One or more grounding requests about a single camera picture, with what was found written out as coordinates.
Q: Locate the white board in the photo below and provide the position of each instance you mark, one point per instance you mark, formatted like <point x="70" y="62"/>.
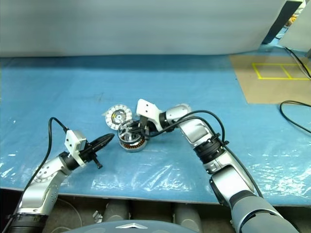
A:
<point x="298" y="34"/>

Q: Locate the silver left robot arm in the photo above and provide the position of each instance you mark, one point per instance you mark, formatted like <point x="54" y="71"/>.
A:
<point x="43" y="184"/>

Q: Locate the dark grey panel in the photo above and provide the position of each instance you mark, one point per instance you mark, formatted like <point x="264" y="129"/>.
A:
<point x="279" y="21"/>

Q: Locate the brown cardboard sheet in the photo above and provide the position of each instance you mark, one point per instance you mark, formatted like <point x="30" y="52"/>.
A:
<point x="264" y="89"/>

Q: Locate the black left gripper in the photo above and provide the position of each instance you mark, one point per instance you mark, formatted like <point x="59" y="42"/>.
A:
<point x="88" y="154"/>

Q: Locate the white foam backdrop sheet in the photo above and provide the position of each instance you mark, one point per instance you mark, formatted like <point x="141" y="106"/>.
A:
<point x="121" y="24"/>

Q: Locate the silver round motor cover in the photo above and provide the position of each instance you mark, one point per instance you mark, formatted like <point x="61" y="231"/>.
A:
<point x="114" y="116"/>

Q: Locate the blue plastic table cover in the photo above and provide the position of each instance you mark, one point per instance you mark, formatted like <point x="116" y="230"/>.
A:
<point x="73" y="85"/>

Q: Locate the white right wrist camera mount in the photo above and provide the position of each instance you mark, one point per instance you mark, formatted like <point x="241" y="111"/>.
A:
<point x="148" y="109"/>

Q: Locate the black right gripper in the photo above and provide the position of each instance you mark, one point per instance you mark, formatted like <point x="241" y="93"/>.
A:
<point x="150" y="127"/>

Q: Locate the grey rounded cylinder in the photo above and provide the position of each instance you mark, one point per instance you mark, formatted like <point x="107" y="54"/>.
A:
<point x="116" y="211"/>
<point x="187" y="216"/>

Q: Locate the motor stator with copper windings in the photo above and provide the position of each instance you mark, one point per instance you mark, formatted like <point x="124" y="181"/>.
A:
<point x="132" y="146"/>

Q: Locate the grey robot torso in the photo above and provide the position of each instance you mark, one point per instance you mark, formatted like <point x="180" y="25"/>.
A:
<point x="109" y="228"/>

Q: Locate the small white bracket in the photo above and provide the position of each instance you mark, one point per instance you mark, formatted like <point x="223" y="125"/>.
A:
<point x="97" y="216"/>

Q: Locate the black motor rotor cap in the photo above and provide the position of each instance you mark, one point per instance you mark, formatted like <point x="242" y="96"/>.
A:
<point x="124" y="129"/>

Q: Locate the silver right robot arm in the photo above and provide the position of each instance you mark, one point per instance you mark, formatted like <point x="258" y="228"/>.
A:
<point x="199" y="131"/>

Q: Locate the small yellow object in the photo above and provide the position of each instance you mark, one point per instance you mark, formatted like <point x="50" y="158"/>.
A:
<point x="294" y="19"/>

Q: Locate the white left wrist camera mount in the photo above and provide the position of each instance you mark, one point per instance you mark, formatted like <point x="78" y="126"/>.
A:
<point x="73" y="142"/>

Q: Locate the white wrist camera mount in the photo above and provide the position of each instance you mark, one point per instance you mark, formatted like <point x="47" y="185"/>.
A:
<point x="148" y="109"/>
<point x="73" y="142"/>

